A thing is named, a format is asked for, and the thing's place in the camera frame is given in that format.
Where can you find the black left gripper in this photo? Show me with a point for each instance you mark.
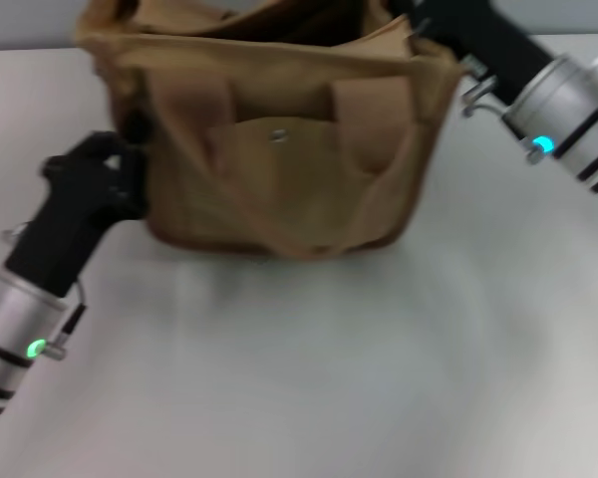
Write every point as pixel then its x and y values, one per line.
pixel 65 234

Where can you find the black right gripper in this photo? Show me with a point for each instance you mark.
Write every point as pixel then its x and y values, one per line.
pixel 493 40

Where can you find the khaki canvas food bag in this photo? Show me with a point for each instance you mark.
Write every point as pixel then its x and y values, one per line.
pixel 289 149

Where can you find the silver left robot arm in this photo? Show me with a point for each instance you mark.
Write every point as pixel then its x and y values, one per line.
pixel 15 323

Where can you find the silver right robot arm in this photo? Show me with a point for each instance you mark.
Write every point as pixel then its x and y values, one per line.
pixel 573 109

